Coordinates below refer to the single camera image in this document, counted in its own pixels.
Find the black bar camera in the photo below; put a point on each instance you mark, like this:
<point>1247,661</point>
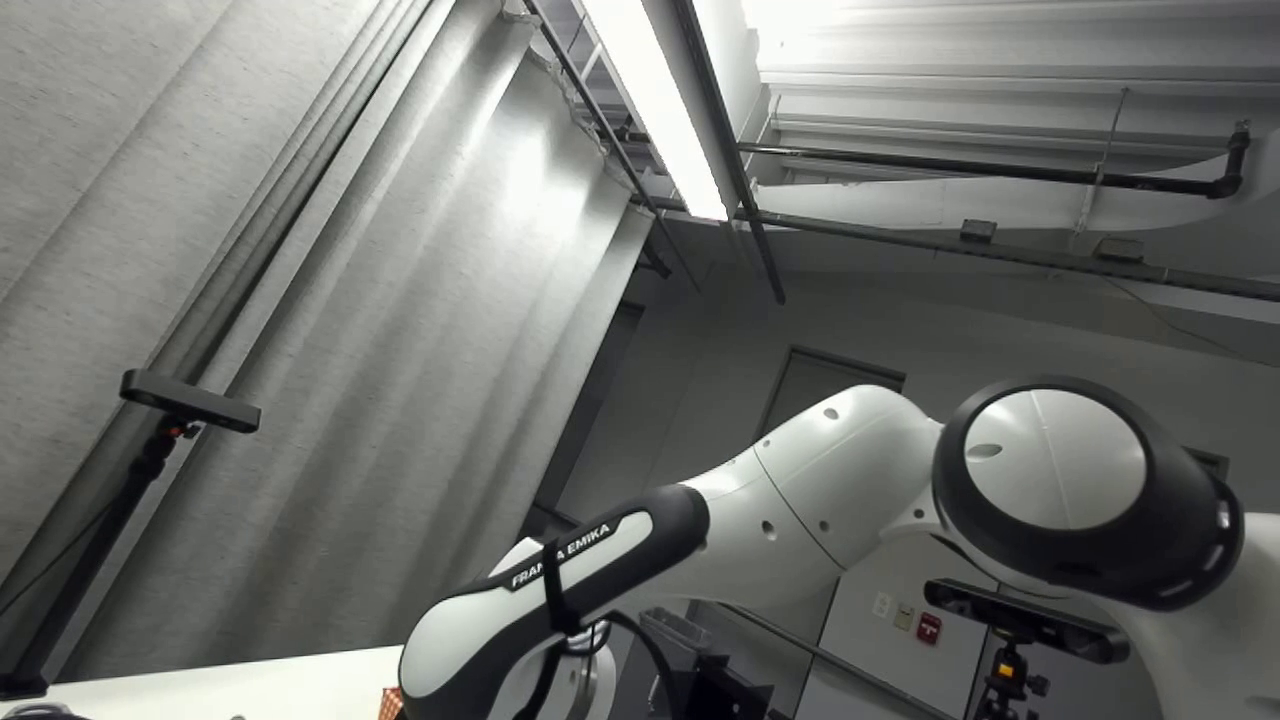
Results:
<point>187,402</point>
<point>1027,620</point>

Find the grey ceiling conduit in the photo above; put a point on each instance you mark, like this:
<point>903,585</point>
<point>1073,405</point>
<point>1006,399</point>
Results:
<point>1014,247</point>

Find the grey door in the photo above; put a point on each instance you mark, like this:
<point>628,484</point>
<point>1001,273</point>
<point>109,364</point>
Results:
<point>825,381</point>

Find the black ceiling pipe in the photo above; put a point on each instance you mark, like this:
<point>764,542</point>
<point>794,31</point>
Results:
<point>987,166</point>

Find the red fire alarm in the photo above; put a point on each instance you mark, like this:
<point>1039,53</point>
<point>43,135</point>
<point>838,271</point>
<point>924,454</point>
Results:
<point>924,631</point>

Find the black round object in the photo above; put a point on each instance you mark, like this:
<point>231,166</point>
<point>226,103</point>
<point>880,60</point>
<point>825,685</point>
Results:
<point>35,714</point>

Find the ceiling light fixture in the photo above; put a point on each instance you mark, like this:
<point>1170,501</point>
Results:
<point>655,93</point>

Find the black background equipment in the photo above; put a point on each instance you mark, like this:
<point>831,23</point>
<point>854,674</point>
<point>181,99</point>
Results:
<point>714,674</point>

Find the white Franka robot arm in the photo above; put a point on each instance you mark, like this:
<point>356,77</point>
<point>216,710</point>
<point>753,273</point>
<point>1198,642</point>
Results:
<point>803,493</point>

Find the grey curtain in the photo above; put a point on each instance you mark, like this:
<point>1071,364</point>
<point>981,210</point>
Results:
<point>403,402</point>

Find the black tripod stand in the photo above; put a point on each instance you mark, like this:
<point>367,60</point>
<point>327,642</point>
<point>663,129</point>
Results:
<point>1006,685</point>
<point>94,544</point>

